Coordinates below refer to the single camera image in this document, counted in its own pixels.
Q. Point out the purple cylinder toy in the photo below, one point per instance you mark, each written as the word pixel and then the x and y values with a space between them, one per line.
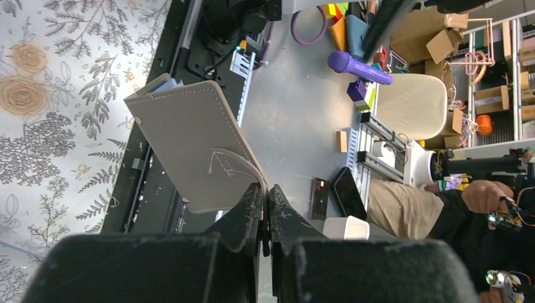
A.
pixel 343 62

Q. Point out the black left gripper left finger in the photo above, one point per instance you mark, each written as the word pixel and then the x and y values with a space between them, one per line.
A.
pixel 217 265

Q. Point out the black card on floor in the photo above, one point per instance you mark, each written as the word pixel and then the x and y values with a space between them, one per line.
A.
pixel 319 198

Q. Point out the person in black sleeve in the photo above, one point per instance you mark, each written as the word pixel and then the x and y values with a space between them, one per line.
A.
pixel 459 218

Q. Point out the white box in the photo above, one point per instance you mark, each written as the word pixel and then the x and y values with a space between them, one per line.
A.
pixel 346 228

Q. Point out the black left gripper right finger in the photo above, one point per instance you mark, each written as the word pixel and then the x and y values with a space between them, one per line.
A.
pixel 309 267

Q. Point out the beige chair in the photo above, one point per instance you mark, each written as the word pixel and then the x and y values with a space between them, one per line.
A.
pixel 414 105

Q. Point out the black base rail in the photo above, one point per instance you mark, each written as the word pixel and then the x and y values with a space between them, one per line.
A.
pixel 201 41

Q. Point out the floral tablecloth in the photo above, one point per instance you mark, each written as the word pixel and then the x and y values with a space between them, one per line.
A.
pixel 66 68

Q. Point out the black smartphone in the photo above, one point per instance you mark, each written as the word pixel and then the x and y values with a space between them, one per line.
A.
pixel 347 195

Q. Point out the grey leather card holder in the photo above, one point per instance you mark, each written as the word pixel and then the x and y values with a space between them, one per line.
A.
pixel 196 138

